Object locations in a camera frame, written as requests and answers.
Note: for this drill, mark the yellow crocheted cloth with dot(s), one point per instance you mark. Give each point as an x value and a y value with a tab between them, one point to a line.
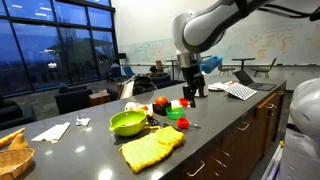
150	150

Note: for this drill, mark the black cube block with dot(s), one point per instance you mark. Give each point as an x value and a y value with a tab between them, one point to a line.
161	110

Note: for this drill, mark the lime green mixing bowl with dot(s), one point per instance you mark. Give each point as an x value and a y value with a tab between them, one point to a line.
128	125

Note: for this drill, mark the blue lounge chair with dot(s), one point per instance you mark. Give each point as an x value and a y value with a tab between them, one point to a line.
129	71

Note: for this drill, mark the round dark cafe table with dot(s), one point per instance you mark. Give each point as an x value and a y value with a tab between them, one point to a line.
243	60

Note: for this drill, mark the red measuring cup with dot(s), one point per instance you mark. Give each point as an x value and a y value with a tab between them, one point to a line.
183	102

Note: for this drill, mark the white plate with papers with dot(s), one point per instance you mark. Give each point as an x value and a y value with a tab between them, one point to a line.
217	86

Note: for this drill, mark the tall dark bar table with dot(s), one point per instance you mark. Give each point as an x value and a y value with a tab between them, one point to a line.
172	61

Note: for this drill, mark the wicker basket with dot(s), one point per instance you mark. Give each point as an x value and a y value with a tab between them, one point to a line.
15	163

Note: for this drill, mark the dark blue sofa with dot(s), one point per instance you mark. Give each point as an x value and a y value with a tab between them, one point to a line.
13	115

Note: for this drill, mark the blue wrist camera housing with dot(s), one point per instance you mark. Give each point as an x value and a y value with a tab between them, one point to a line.
210	64

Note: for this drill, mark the white paper napkin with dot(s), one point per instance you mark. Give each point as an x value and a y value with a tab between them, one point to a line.
175	103

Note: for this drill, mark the black wall speaker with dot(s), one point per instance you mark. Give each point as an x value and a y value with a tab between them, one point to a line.
122	56

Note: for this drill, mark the orange measuring cup with beans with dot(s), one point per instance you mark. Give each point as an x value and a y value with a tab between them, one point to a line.
182	123

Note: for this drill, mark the white keyboard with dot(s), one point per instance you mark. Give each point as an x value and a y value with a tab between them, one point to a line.
240	91

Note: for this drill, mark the orange toy tomato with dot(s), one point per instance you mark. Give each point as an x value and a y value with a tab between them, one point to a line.
162	100

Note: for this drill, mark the grey open laptop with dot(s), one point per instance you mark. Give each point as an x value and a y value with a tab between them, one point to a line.
255	85

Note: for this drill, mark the wooden box side table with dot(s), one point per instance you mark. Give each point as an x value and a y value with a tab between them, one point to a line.
99	99

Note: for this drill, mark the tan toy gourd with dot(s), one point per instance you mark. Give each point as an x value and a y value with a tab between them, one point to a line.
18	143

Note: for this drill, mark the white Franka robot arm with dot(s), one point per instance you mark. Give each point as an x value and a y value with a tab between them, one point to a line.
206	26

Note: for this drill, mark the seated person dark top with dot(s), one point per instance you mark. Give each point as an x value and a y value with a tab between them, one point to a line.
153	70

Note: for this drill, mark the brown wooden counter cabinet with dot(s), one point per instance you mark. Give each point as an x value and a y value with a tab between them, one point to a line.
240	133

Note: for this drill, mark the small green bowl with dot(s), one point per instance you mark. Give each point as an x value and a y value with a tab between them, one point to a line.
175	114

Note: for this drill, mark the orange toy carrot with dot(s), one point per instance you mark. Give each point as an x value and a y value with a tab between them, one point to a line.
10	137

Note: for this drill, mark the seated person by window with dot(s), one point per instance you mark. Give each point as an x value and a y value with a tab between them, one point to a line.
115	68

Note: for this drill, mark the dark lounge couch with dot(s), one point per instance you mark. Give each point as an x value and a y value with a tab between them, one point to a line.
165	81

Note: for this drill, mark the white folded paper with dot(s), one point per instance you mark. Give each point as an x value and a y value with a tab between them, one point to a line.
53	132

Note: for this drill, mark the dark wooden chair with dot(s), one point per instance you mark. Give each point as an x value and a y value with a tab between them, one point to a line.
265	70
226	69

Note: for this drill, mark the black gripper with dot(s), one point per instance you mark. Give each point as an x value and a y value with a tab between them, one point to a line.
193	76

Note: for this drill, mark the dark blue armchair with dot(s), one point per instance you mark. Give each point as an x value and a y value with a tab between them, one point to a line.
71	100

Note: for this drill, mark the white paper towel roll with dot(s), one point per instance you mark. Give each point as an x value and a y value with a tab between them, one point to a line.
206	88

